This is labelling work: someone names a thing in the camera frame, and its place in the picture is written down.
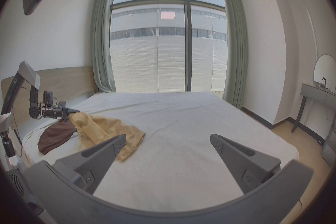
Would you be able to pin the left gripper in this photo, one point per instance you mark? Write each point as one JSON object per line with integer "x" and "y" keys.
{"x": 52, "y": 112}

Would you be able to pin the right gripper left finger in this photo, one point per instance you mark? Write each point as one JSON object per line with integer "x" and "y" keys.
{"x": 91, "y": 165}

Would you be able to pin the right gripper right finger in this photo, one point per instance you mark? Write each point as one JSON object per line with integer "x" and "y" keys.
{"x": 244, "y": 165}

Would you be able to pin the tan shorts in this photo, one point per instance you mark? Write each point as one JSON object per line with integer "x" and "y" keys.
{"x": 105, "y": 131}

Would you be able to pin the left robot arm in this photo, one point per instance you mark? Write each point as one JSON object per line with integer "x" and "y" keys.
{"x": 28, "y": 73}

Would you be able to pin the bed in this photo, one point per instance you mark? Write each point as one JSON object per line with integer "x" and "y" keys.
{"x": 183, "y": 125}

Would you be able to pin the brown garment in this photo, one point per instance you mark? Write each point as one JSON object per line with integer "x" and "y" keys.
{"x": 55, "y": 136}

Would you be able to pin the grey chest of drawers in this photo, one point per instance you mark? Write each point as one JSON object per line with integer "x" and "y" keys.
{"x": 330, "y": 144}

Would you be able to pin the grey-green curtain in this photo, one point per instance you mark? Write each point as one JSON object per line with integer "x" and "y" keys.
{"x": 101, "y": 34}
{"x": 237, "y": 47}

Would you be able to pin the grey dressing table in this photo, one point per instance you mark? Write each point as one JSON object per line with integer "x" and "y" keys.
{"x": 315, "y": 93}

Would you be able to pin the round mirror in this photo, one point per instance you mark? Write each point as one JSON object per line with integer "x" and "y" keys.
{"x": 325, "y": 68}

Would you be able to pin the window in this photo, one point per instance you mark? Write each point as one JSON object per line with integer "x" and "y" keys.
{"x": 186, "y": 34}

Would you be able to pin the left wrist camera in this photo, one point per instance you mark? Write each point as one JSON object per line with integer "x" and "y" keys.
{"x": 61, "y": 104}

